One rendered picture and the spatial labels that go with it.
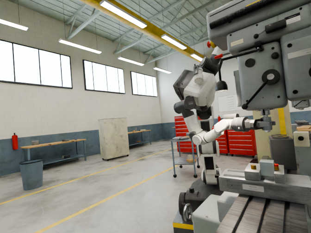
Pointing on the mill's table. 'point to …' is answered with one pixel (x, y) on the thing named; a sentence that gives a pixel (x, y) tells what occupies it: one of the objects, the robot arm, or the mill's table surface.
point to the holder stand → (283, 150)
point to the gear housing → (274, 36)
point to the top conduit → (241, 13)
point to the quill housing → (264, 55)
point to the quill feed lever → (268, 76)
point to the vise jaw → (251, 174)
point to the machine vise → (269, 186)
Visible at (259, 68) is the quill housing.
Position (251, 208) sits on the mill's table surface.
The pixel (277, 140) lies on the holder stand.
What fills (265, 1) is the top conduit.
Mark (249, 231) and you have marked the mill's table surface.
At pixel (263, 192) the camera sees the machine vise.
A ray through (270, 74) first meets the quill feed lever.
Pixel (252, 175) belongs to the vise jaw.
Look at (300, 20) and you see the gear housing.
